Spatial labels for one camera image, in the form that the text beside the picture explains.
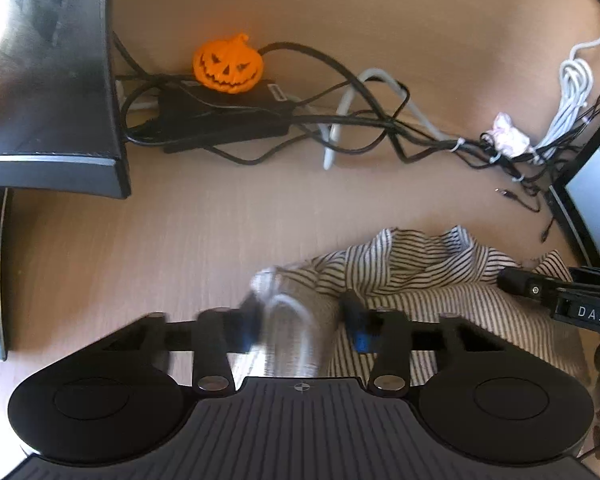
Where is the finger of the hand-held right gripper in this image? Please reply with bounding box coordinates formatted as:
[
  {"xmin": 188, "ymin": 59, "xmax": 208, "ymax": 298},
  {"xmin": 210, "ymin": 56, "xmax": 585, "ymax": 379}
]
[{"xmin": 496, "ymin": 266, "xmax": 562, "ymax": 311}]

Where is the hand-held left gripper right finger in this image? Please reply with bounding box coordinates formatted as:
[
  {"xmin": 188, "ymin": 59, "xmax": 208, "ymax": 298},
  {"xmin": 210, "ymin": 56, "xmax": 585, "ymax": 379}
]
[{"xmin": 339, "ymin": 289, "xmax": 487, "ymax": 397}]

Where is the black power adapter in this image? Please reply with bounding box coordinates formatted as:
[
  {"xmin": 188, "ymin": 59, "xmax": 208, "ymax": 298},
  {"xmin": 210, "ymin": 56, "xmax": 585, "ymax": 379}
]
[{"xmin": 157, "ymin": 79, "xmax": 294, "ymax": 154}]

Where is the striped cloth garment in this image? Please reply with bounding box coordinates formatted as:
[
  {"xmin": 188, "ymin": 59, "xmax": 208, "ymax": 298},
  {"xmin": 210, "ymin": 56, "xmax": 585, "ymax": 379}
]
[{"xmin": 249, "ymin": 225, "xmax": 597, "ymax": 386}]

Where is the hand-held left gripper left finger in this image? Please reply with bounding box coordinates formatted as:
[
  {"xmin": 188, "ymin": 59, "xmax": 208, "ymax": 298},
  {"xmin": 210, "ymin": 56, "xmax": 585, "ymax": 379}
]
[{"xmin": 104, "ymin": 296, "xmax": 267, "ymax": 393}]

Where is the white coiled cable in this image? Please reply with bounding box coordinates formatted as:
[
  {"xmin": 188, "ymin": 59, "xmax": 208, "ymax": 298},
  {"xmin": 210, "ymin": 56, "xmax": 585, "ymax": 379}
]
[{"xmin": 529, "ymin": 0, "xmax": 600, "ymax": 163}]

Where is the orange pumpkin figure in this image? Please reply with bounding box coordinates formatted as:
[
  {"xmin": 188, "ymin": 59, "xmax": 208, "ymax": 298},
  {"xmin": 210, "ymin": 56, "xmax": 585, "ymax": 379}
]
[{"xmin": 192, "ymin": 33, "xmax": 265, "ymax": 95}]

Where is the black curved monitor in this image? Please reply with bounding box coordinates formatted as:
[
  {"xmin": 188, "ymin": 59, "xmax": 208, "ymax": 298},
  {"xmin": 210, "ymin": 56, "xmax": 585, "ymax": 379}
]
[{"xmin": 0, "ymin": 0, "xmax": 133, "ymax": 200}]

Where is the crumpled white paper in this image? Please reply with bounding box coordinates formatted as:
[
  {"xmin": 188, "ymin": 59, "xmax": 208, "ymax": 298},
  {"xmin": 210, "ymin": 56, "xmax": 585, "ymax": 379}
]
[{"xmin": 481, "ymin": 112, "xmax": 532, "ymax": 157}]

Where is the white flat cable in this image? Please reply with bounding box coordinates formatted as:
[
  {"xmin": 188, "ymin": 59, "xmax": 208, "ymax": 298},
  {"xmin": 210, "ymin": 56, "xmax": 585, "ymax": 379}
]
[{"xmin": 322, "ymin": 68, "xmax": 448, "ymax": 171}]

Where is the black flat monitor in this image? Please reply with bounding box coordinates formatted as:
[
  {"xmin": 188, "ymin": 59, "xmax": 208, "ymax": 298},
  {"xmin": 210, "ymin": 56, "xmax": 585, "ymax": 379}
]
[{"xmin": 546, "ymin": 104, "xmax": 600, "ymax": 272}]

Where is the bundle of black cables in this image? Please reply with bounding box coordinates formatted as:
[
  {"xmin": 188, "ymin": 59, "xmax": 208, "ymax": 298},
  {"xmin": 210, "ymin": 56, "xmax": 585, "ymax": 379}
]
[{"xmin": 111, "ymin": 32, "xmax": 600, "ymax": 245}]

